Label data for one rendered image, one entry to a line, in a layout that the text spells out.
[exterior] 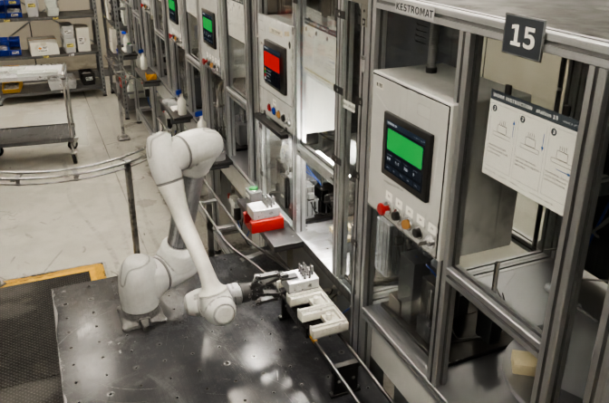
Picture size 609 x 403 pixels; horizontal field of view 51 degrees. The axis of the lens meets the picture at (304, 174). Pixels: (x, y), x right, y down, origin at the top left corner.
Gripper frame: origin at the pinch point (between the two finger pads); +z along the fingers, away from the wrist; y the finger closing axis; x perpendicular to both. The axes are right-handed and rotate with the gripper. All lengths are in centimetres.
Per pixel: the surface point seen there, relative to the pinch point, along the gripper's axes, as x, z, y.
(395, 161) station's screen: -49, 15, 67
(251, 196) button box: 62, 5, 10
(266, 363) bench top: -16.2, -15.4, -22.4
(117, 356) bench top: 10, -67, -22
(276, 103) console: 58, 17, 56
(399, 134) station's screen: -50, 15, 75
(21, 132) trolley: 448, -105, -65
